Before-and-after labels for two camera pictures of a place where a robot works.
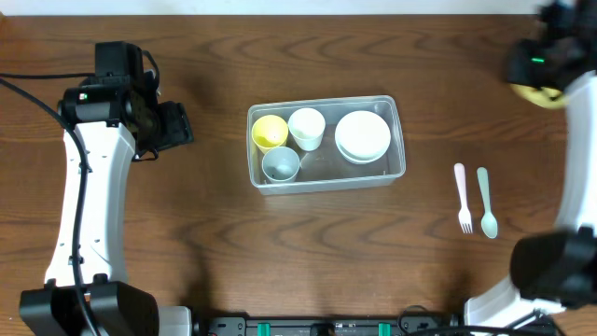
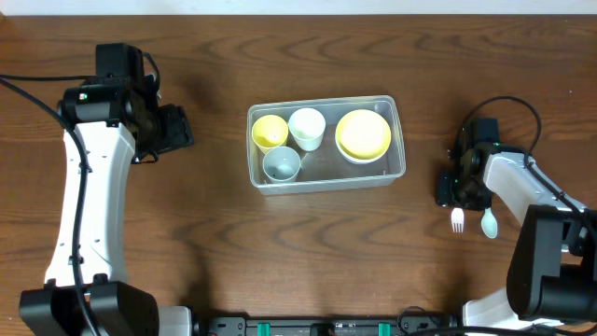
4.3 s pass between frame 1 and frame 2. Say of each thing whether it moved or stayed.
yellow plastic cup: stayed
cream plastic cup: stayed
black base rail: stayed
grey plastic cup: stayed
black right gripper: moved
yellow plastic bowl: moved
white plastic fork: moved
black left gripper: stayed
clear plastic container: stayed
